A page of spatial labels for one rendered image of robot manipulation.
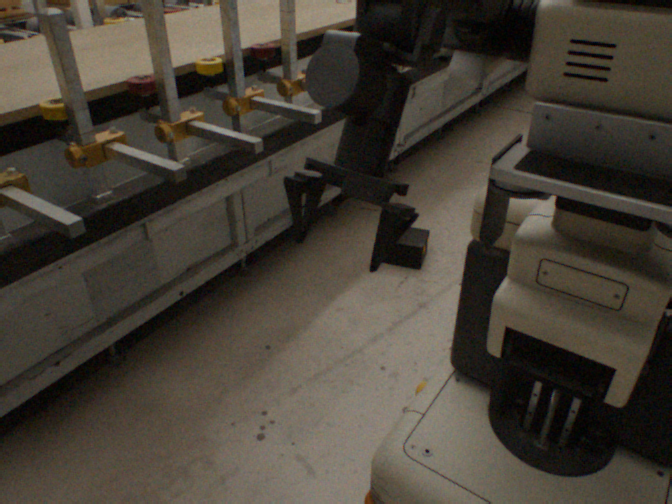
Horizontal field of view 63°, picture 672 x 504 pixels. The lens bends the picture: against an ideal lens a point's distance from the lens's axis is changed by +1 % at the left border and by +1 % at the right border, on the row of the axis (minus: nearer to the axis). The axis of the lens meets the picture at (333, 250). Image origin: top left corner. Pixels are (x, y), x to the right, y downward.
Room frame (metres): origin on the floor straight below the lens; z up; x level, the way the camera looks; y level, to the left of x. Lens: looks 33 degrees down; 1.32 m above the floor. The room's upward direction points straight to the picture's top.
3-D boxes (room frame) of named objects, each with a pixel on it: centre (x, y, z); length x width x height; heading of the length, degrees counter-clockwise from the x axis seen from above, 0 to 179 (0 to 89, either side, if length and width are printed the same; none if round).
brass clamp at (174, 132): (1.41, 0.42, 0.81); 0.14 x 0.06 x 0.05; 145
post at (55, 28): (1.18, 0.57, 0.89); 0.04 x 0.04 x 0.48; 55
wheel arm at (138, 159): (1.19, 0.51, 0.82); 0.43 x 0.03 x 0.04; 55
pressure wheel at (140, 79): (1.51, 0.53, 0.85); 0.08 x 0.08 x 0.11
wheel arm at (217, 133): (1.39, 0.36, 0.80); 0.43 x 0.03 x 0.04; 55
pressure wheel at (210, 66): (1.71, 0.38, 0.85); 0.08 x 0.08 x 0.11
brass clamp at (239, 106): (1.61, 0.27, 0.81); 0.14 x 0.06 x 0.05; 145
